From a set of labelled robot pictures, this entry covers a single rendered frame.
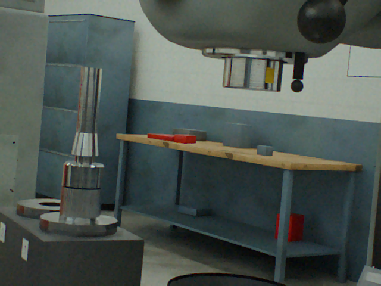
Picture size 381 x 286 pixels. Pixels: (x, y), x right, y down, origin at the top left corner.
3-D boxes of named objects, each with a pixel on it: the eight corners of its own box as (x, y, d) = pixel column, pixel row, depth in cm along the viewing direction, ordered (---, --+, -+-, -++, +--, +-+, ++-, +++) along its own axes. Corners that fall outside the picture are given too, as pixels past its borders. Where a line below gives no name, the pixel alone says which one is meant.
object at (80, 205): (53, 214, 91) (58, 168, 91) (91, 214, 94) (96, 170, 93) (65, 221, 87) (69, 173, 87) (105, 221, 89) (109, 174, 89)
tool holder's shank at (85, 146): (66, 161, 91) (74, 66, 90) (92, 162, 92) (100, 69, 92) (75, 164, 88) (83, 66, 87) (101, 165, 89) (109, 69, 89)
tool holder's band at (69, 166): (58, 168, 91) (58, 159, 91) (96, 170, 93) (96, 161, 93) (69, 173, 87) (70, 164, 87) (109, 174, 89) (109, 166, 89)
